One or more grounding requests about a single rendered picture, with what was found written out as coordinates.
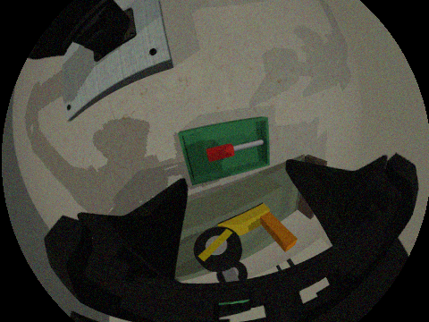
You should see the green trolley with black wheels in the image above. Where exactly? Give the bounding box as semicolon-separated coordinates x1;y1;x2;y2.
193;226;248;283

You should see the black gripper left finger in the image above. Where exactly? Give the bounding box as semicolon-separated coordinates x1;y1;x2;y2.
76;179;189;283

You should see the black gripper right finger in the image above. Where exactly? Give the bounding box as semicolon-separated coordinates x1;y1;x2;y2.
286;155;387;246

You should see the yellow wedge with orange handle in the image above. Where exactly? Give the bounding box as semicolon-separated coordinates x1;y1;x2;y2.
218;203;297;251

